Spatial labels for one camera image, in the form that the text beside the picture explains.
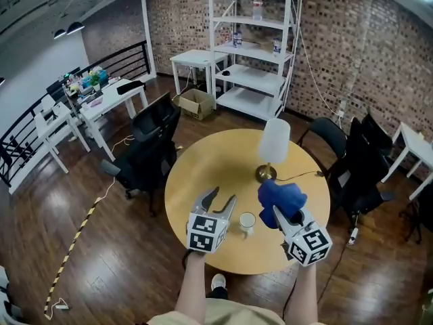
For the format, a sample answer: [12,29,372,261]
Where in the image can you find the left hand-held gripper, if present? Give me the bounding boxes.
[185,186,238,255]

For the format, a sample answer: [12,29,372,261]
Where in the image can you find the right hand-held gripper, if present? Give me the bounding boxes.
[272,204,334,268]

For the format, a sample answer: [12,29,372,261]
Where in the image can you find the blue cloth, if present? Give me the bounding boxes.
[257,180,309,230]

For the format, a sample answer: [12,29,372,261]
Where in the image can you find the white mug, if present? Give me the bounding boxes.
[238,211,257,240]

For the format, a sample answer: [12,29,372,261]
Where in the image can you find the person's right forearm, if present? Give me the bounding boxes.
[285,264,319,325]

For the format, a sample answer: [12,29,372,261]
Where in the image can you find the person's left forearm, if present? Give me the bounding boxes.
[175,251,208,318]

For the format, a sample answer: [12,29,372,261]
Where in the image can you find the person's white shoe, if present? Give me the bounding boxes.
[210,273,227,293]

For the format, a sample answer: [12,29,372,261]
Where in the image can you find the white shade brass table lamp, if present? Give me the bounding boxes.
[255,118,292,183]

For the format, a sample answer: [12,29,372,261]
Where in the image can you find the black high-back office chair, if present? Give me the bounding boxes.
[329,113,396,234]

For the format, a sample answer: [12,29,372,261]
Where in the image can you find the black mesh office chair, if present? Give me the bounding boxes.
[99,91,182,217]

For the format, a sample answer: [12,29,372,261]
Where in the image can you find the black armless chair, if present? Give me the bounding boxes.
[296,116,348,179]

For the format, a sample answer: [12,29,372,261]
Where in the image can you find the open cardboard box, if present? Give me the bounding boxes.
[171,88,215,122]

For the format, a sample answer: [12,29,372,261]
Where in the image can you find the person's beige shorts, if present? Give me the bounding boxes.
[147,297,326,325]

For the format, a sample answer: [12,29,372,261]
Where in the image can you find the white side table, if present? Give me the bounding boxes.
[381,121,433,202]

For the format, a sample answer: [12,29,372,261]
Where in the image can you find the white desk with clutter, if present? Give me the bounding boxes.
[78,78,150,163]

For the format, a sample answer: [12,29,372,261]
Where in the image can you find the black flat bag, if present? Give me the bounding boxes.
[116,81,146,95]

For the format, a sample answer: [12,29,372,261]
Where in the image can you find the small white square table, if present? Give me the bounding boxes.
[168,49,231,98]

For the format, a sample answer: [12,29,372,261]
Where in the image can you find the yellow black striped floor tape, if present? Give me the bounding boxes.
[43,196,102,316]

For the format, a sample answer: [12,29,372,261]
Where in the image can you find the white metal shelf rack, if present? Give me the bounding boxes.
[207,0,304,121]

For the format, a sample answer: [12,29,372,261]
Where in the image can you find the small potted plant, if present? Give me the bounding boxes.
[87,68,103,93]

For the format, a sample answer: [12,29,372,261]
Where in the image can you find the black metal railing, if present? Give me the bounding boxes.
[0,41,152,188]

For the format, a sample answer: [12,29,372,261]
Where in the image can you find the white desk with white device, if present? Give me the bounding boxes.
[8,95,91,196]

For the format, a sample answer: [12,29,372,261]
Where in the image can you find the black lamp cable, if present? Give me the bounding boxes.
[275,170,324,183]

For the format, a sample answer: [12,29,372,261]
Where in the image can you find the white wall cable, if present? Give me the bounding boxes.
[297,25,343,128]

